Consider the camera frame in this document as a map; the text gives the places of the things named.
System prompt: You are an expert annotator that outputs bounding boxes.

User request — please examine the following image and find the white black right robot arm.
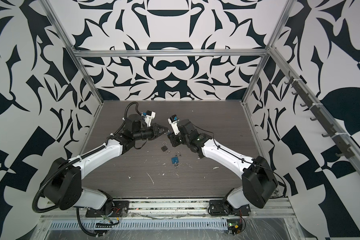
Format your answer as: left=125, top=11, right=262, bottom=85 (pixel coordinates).
left=168, top=115, right=279, bottom=209

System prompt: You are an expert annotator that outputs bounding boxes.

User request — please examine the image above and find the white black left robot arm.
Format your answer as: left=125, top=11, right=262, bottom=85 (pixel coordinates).
left=32, top=118, right=168, bottom=216

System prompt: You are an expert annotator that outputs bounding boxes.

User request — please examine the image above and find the black padlock left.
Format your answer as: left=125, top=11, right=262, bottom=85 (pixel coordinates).
left=161, top=142, right=171, bottom=153

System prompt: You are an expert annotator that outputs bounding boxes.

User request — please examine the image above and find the blue padlock lower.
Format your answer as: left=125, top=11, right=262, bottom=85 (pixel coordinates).
left=171, top=152, right=182, bottom=168

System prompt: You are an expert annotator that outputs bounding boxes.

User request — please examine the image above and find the small circuit board right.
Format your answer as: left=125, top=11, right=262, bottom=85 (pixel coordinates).
left=227, top=219, right=247, bottom=236

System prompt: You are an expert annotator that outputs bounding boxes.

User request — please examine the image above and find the grey hook rack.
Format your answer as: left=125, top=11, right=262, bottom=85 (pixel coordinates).
left=288, top=77, right=356, bottom=159

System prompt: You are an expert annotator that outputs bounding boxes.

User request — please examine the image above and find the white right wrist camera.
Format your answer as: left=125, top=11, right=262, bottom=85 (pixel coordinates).
left=168, top=115, right=180, bottom=136

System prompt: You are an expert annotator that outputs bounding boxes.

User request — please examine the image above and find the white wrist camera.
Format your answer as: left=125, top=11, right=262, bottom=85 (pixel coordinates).
left=142, top=111, right=156, bottom=128
left=168, top=115, right=180, bottom=136

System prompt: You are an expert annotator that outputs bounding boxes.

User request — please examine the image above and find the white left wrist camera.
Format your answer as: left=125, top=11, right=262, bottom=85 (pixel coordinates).
left=142, top=111, right=156, bottom=128

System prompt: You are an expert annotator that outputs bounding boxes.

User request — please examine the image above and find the aluminium front rail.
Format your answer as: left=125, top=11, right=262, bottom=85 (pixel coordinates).
left=41, top=197, right=296, bottom=221

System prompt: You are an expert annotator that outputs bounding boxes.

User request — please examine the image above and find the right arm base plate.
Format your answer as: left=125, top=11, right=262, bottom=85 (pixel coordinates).
left=207, top=200, right=251, bottom=217

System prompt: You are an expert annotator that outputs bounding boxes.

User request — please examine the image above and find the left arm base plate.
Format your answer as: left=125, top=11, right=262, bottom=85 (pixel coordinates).
left=86, top=200, right=130, bottom=218

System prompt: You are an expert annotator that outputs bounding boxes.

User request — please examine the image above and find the aluminium frame crossbar back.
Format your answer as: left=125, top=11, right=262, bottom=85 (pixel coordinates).
left=74, top=49, right=267, bottom=58

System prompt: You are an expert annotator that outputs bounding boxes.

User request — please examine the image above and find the white slotted cable duct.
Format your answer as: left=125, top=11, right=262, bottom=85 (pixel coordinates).
left=49, top=219, right=229, bottom=231

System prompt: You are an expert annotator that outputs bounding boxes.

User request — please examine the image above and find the black corrugated cable left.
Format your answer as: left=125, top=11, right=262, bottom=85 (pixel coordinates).
left=31, top=158, right=82, bottom=214

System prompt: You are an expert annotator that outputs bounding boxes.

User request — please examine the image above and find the aluminium frame post left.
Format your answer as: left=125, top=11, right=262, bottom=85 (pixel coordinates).
left=39, top=0, right=104, bottom=105

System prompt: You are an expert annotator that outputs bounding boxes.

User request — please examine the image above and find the aluminium frame post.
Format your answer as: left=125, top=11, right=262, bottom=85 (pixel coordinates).
left=39, top=0, right=104, bottom=105
left=241, top=0, right=296, bottom=105

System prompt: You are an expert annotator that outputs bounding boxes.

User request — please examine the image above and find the aluminium frame post right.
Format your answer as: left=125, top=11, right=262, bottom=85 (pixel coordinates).
left=241, top=0, right=296, bottom=105

